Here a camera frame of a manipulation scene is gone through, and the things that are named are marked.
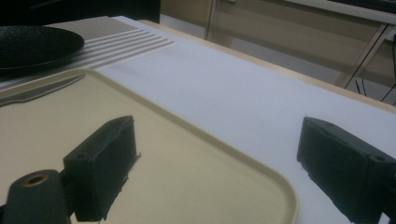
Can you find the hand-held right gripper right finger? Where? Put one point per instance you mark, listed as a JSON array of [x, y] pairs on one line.
[[345, 168]]

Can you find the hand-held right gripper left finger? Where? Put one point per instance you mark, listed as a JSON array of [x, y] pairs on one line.
[[102, 168]]

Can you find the beige plastic tray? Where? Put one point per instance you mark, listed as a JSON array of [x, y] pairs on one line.
[[186, 174]]

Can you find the silver table knife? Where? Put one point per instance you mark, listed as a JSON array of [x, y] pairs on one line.
[[40, 90]]

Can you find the black textured plate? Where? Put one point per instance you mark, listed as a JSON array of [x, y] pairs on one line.
[[31, 46]]

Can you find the grey striped placemat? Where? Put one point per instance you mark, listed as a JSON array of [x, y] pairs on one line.
[[118, 40]]

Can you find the beige lab bench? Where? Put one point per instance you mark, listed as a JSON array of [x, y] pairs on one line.
[[295, 34]]

